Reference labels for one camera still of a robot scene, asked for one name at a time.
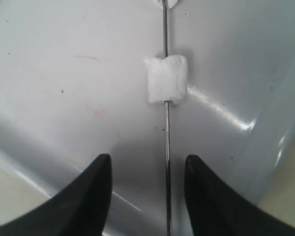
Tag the white plastic tray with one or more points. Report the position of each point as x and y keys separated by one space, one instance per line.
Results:
x=73 y=85

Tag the thin metal skewer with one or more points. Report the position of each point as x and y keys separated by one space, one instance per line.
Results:
x=167 y=128

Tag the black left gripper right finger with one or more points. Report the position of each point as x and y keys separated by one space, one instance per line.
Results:
x=215 y=209

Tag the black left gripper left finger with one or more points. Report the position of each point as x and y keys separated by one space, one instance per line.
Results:
x=80 y=209

